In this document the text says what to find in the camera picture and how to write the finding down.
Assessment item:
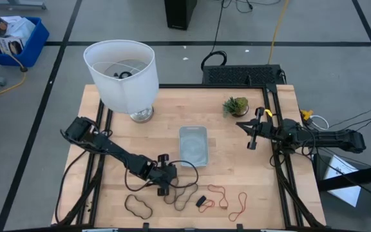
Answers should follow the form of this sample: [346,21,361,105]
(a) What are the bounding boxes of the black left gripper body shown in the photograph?
[146,153,171,197]

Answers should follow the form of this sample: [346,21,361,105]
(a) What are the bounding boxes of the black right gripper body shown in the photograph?
[247,107,282,151]

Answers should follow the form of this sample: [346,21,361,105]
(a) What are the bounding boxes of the thin black rubber band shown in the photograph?
[171,160,200,189]

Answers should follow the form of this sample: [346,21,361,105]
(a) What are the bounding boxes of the thin brown rubber band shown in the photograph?
[164,182,200,213]

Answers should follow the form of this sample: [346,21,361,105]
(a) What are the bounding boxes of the large wide black rubber band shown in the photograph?
[124,194,154,220]

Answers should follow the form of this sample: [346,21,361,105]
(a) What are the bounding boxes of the small red rubber band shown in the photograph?
[198,198,216,214]

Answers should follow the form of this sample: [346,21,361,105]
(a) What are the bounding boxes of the orange rubber band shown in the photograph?
[207,184,230,211]

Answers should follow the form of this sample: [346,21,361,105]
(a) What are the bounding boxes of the long red rubber band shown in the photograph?
[227,191,249,223]

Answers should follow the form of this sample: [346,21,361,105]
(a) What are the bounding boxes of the grey plastic bin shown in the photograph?
[178,125,210,168]

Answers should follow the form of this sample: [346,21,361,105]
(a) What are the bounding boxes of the small potted succulent plant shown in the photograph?
[222,96,250,119]

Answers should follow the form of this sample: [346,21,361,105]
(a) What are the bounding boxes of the yellow plug connector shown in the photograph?
[300,109,314,122]

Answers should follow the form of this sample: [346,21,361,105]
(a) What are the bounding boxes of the black perforated control box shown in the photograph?
[202,64,287,86]

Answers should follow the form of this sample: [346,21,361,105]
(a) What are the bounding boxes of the white shade table lamp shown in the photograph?
[82,39,160,124]

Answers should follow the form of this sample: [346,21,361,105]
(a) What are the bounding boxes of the white paper sheet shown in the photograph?
[323,154,363,208]

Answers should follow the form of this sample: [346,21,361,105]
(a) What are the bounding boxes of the black metal beam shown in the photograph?
[317,162,371,193]

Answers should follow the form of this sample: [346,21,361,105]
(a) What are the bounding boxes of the black computer tower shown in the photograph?
[164,0,198,31]

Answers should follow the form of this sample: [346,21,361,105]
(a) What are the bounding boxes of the blue plastic tub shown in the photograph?
[0,16,50,69]

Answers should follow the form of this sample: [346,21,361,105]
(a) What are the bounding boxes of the white printed bag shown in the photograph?
[0,15,37,56]

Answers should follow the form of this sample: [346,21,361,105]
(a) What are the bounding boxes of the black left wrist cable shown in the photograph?
[124,166,153,192]

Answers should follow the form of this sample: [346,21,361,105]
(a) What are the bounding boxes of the black aluminium frame rail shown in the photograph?
[56,99,114,227]
[262,82,327,229]

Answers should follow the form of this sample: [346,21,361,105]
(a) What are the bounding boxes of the white cable loop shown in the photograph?
[309,114,330,131]

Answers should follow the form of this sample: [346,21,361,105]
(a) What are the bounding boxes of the yellow hanging cable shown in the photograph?
[267,0,291,65]

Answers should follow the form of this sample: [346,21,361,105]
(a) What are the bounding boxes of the black hanging cable with coil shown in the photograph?
[200,0,229,72]

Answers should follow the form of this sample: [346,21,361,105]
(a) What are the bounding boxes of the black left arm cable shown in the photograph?
[54,149,88,225]

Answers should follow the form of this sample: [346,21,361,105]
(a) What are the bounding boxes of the black floor cables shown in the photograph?
[328,102,371,130]

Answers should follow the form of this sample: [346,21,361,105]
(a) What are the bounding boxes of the black cable tangle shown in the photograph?
[222,0,283,14]

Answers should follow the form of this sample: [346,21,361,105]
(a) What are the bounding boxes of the yellow floor cable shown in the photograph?
[0,27,28,102]

